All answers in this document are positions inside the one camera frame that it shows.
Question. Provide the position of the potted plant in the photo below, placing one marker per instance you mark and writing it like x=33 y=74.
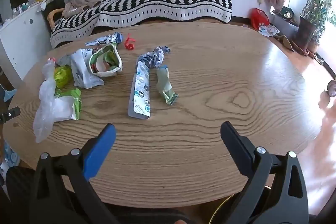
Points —
x=307 y=29

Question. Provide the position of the scattered papers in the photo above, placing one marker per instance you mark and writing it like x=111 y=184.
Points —
x=269 y=29

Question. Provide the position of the green and white packet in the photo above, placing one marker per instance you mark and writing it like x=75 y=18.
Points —
x=75 y=102

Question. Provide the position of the clear plastic bag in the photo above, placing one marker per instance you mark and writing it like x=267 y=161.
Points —
x=48 y=106

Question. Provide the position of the dark clothing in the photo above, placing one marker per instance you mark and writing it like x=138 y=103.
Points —
x=157 y=214

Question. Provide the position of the yellow-green wrapper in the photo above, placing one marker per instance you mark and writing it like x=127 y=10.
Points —
x=63 y=77

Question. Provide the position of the white cabinet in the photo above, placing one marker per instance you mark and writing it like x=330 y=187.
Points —
x=23 y=37

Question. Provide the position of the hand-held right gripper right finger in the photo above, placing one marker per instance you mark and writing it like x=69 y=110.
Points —
x=236 y=150

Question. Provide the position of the striped sofa with cover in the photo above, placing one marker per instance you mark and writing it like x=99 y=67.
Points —
x=157 y=3

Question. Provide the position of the red plastic clip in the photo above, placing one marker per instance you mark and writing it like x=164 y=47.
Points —
x=129 y=43

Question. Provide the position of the pale green twisted wrapper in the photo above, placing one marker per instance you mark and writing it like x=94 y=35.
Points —
x=164 y=83

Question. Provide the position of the red bag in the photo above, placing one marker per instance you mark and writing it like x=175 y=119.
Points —
x=258 y=18

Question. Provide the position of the light blue plastic item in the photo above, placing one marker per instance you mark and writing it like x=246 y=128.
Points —
x=10 y=95

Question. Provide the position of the green snack bag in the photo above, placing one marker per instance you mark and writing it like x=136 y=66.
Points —
x=106 y=61

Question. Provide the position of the blue and white wrapper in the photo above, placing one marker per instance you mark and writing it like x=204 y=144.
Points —
x=106 y=39

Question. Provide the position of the grey-blue wrapper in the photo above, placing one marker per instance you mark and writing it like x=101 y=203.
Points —
x=155 y=56

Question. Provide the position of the white plastic bag blue print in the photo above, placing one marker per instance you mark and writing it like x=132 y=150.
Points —
x=82 y=71

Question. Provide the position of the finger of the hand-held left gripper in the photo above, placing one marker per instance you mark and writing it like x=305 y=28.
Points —
x=9 y=114

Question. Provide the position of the long silver blister strip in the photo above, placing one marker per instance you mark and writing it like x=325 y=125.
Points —
x=140 y=92

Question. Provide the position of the wooden sofa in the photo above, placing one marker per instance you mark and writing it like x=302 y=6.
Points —
x=53 y=15

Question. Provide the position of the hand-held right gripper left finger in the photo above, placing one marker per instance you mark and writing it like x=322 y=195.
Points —
x=101 y=153

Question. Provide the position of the brown cloth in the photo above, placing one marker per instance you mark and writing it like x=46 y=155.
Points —
x=78 y=3

